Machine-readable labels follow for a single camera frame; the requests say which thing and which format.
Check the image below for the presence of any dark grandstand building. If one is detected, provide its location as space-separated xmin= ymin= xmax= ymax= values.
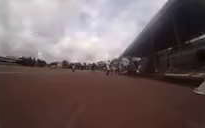
xmin=118 ymin=0 xmax=205 ymax=82

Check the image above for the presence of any row of trees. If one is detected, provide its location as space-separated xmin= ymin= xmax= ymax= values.
xmin=0 ymin=54 xmax=108 ymax=71

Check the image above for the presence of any red-brown track ground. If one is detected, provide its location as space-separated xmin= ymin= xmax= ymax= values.
xmin=0 ymin=64 xmax=205 ymax=128

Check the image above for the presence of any group of people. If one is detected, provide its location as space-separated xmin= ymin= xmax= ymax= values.
xmin=69 ymin=57 xmax=145 ymax=77

